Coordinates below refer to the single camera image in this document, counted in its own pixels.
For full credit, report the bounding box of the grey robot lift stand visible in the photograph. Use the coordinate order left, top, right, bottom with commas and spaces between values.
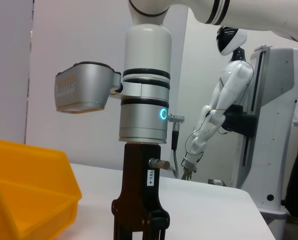
223, 45, 298, 219

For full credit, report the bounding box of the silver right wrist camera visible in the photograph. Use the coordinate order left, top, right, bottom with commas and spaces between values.
54, 61, 123, 115

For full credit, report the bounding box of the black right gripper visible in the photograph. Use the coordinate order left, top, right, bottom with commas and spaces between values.
111, 142, 171, 240

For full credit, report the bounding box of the white black humanoid robot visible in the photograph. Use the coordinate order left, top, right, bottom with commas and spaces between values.
180, 25, 255, 181

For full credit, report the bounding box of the small grey box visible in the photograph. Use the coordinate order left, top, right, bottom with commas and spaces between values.
208, 178, 227, 187

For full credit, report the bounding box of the right gripper connector cable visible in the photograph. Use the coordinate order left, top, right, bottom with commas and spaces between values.
148, 112, 186, 178

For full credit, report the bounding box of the yellow plastic bin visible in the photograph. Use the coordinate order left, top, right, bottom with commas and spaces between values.
0, 137, 83, 240

